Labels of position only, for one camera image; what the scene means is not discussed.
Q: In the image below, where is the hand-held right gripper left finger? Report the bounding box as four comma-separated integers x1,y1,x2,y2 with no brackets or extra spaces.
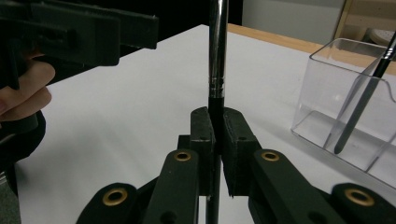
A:
177,106,218,198

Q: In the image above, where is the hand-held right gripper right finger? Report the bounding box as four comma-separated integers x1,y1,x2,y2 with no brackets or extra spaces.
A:
220,106,262,199

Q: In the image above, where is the clear plastic organizer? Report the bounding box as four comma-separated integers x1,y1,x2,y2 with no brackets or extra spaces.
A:
290,37,396,191

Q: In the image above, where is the white board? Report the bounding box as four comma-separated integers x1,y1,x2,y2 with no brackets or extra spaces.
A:
13,23,396,224

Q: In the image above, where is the white cabinet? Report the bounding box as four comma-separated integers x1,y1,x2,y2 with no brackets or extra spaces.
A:
242,0,347,47

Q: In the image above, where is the wooden desk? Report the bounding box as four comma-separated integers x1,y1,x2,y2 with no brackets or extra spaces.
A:
332,0,396,41

